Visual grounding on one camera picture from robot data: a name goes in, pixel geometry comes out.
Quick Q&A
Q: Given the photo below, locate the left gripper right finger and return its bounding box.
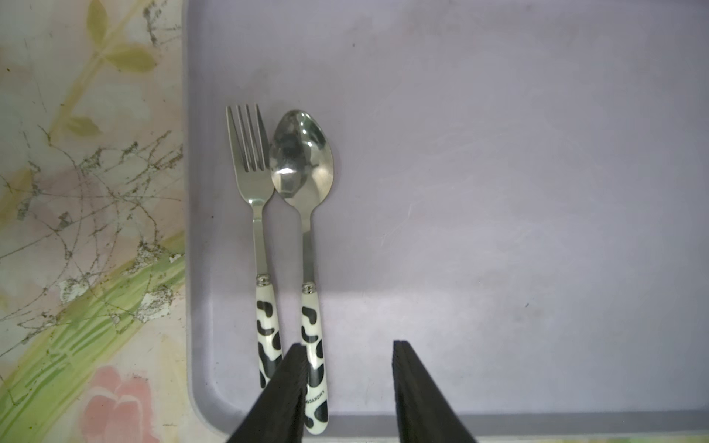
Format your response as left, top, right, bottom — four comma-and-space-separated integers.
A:
393, 341, 476, 442

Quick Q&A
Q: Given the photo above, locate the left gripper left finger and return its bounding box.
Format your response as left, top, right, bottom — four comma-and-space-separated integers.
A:
227, 344, 308, 443

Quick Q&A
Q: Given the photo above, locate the lavender plastic tray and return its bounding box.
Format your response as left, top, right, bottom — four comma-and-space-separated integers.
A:
183, 1, 708, 439

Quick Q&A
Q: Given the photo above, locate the cow pattern handle fork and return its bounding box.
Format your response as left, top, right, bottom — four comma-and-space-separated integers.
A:
226, 105, 282, 388

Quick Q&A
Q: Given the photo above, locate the cow pattern handle spoon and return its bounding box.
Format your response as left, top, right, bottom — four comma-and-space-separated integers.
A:
270, 110, 334, 435

